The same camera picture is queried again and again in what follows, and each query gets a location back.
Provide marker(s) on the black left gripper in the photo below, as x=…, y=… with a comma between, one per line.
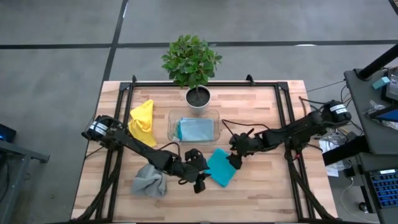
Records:
x=189, y=171

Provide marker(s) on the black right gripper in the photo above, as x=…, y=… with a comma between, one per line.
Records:
x=250, y=144

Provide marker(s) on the teal microfiber towel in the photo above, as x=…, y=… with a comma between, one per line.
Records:
x=219, y=169

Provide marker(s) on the light blue microfiber towel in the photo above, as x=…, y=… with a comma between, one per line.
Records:
x=197, y=130

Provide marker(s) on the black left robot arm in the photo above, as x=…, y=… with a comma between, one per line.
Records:
x=136, y=146

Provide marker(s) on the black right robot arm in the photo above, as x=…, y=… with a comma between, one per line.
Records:
x=295, y=129

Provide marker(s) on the grey microfiber towel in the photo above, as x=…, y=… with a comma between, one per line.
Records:
x=149, y=183

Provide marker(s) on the yellow microfiber towel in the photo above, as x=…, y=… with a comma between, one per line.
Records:
x=143, y=124

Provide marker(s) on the clear plastic bin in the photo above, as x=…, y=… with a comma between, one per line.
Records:
x=172, y=115

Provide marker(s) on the white plant pot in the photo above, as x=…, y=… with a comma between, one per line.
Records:
x=198, y=97

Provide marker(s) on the white papers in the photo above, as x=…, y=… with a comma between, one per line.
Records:
x=329, y=146

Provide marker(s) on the green leafy plant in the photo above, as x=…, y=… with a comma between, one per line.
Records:
x=191, y=60

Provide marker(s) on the black cart crossbar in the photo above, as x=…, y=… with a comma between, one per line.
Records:
x=342, y=152

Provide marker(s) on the grey equipment cart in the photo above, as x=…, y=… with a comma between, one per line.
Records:
x=367, y=137

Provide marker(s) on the blue-lit keyboard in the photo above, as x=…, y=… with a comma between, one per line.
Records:
x=385, y=188

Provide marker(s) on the dark tablet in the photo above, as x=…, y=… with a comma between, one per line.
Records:
x=387, y=115

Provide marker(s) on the small teal box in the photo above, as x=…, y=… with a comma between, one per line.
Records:
x=381, y=82

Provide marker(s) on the black diagonal pole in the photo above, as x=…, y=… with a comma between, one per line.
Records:
x=379, y=62

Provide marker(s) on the grey side table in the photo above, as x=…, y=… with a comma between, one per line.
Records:
x=15, y=155

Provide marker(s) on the black device with blue light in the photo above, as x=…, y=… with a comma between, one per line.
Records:
x=7, y=133

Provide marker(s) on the black metal table frame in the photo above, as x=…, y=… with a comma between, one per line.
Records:
x=233, y=84

